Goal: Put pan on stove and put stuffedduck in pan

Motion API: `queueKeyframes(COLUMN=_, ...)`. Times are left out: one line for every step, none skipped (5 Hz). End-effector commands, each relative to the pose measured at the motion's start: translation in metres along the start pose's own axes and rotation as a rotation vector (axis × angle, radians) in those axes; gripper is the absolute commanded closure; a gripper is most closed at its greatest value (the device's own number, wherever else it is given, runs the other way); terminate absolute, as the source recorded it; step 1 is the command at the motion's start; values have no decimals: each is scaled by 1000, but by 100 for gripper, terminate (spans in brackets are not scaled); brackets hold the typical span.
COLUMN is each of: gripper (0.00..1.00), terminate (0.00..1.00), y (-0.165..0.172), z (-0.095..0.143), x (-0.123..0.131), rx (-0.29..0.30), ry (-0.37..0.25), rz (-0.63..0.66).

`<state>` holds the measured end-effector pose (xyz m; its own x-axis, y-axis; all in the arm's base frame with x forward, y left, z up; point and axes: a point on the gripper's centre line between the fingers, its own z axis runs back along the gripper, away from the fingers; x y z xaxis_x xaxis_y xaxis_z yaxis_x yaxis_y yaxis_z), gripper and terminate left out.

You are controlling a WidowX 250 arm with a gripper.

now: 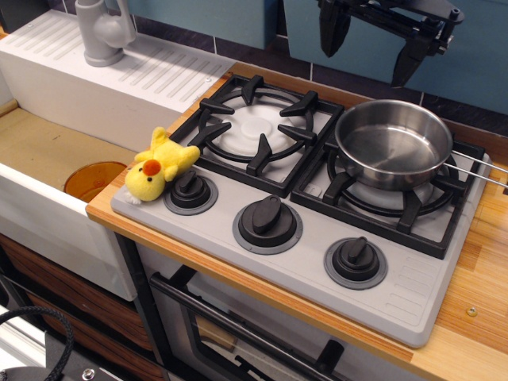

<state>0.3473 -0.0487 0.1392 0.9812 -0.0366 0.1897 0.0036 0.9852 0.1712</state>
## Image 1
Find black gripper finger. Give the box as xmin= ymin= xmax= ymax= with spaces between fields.
xmin=391 ymin=39 xmax=433 ymax=87
xmin=318 ymin=2 xmax=351 ymax=57

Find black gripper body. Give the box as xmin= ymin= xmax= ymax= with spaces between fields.
xmin=317 ymin=1 xmax=465 ymax=52

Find stainless steel pan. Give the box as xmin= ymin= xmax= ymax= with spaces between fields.
xmin=334 ymin=99 xmax=507 ymax=191

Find yellow stuffed duck toy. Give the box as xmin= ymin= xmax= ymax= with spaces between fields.
xmin=125 ymin=127 xmax=200 ymax=205

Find black middle stove knob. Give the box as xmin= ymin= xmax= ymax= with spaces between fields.
xmin=233 ymin=195 xmax=303 ymax=256

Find black stove knob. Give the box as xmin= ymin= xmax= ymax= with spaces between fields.
xmin=324 ymin=237 xmax=388 ymax=291
xmin=163 ymin=170 xmax=218 ymax=216
xmin=233 ymin=195 xmax=303 ymax=256

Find black right stove knob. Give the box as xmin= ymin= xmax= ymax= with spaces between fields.
xmin=324 ymin=237 xmax=388 ymax=291

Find black left stove knob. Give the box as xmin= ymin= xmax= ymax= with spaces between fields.
xmin=163 ymin=170 xmax=218 ymax=216

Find grey toy stove top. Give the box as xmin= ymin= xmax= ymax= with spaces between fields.
xmin=110 ymin=73 xmax=493 ymax=349

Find black left burner grate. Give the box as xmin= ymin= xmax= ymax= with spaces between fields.
xmin=171 ymin=75 xmax=344 ymax=198

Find black burner grate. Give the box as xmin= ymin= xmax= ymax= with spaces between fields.
xmin=291 ymin=121 xmax=489 ymax=260
xmin=171 ymin=75 xmax=344 ymax=198

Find black right burner grate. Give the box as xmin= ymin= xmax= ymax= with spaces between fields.
xmin=291 ymin=121 xmax=489 ymax=260

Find grey toy faucet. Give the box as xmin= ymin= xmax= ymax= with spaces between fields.
xmin=75 ymin=0 xmax=137 ymax=67

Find white toy sink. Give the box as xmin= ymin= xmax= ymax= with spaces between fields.
xmin=1 ymin=10 xmax=233 ymax=301

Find toy oven door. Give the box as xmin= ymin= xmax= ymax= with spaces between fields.
xmin=148 ymin=261 xmax=437 ymax=381

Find wooden drawer fronts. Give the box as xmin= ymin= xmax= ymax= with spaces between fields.
xmin=1 ymin=236 xmax=168 ymax=380

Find teal wall cabinet right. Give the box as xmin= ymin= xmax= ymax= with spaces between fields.
xmin=283 ymin=1 xmax=507 ymax=114

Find black oven door handle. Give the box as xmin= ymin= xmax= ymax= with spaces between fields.
xmin=149 ymin=266 xmax=344 ymax=380

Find black braided cable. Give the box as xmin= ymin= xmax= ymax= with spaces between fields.
xmin=0 ymin=306 xmax=75 ymax=381

